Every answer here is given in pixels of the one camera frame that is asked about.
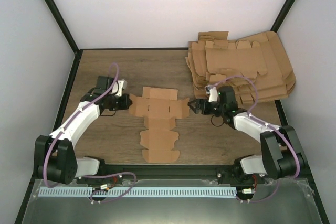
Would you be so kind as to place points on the clear acrylic front plate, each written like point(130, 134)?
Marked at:
point(288, 201)

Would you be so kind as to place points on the black back left frame post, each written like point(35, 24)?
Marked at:
point(62, 25)

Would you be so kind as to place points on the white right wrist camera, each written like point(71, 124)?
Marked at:
point(211, 91)

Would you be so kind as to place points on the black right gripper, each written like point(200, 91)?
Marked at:
point(200, 103)

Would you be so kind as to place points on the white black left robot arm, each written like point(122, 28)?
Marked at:
point(54, 154)

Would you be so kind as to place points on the black back right frame post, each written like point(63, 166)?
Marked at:
point(288, 1)

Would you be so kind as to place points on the light blue slotted cable duct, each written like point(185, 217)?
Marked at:
point(141, 192)

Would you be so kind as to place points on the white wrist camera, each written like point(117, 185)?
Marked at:
point(211, 91)
point(118, 88)

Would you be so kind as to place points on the black frame post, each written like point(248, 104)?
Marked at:
point(288, 1)
point(62, 25)

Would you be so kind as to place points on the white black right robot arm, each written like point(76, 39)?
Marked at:
point(282, 154)

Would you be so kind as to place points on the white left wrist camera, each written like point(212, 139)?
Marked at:
point(118, 88)

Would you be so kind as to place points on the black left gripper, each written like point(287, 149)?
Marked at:
point(125, 105)

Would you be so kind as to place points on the black front mounting rail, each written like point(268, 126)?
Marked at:
point(223, 174)

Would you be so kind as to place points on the brown cardboard box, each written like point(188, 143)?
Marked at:
point(160, 108)

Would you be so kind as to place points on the stack of flat cardboard blanks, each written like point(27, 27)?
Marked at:
point(257, 66)

